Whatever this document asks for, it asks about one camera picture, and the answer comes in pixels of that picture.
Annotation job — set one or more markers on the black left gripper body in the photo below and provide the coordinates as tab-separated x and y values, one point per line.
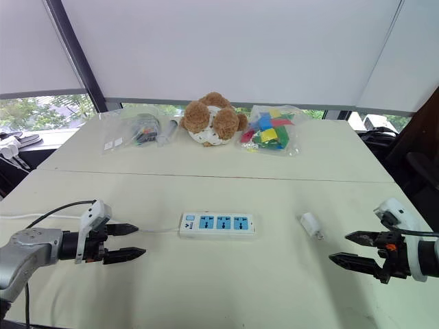
95	245

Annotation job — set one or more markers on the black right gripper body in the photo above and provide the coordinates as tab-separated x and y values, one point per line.
392	255

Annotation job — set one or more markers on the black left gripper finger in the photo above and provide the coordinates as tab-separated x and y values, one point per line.
121	229
124	254

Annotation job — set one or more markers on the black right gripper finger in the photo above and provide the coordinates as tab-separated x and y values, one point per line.
355	262
361	238

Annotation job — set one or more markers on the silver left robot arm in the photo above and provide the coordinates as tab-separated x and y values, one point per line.
24	248

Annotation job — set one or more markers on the white plug adapter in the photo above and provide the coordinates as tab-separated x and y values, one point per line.
312	229

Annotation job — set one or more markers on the white blue power strip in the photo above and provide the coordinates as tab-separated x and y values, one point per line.
218	226

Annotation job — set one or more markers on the clear bag with dark parts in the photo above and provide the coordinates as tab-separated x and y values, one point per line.
137	130

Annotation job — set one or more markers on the dark office chair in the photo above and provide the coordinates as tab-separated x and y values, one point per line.
411	150

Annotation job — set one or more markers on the black and white sandals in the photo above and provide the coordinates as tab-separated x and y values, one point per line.
19	138

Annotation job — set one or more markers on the brown teddy bear plush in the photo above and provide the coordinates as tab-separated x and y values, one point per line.
210	120

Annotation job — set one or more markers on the bag of coloured blocks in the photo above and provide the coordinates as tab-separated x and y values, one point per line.
269	131

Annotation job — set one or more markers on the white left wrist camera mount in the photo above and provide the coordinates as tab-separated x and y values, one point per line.
92	219

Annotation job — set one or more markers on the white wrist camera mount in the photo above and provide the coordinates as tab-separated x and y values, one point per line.
92	219
402	219

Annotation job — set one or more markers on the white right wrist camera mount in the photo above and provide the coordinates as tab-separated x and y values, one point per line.
402	219

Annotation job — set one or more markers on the black window frame post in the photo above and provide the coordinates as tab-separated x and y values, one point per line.
73	51

